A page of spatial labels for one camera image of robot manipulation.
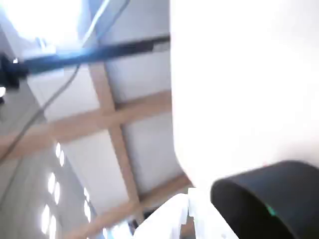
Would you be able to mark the black stand clamp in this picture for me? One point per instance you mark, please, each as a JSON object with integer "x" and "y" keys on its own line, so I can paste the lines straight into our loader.
{"x": 11, "y": 71}

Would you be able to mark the black pot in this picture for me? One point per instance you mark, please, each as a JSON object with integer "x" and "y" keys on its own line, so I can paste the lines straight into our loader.
{"x": 249, "y": 194}

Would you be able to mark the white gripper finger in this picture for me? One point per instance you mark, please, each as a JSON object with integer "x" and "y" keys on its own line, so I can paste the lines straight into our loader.
{"x": 193, "y": 204}
{"x": 162, "y": 219}

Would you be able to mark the wooden lattice frame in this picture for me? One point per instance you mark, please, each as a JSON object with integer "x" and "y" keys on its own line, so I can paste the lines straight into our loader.
{"x": 109, "y": 109}

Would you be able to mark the green block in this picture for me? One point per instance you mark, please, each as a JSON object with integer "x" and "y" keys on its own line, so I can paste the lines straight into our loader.
{"x": 271, "y": 211}

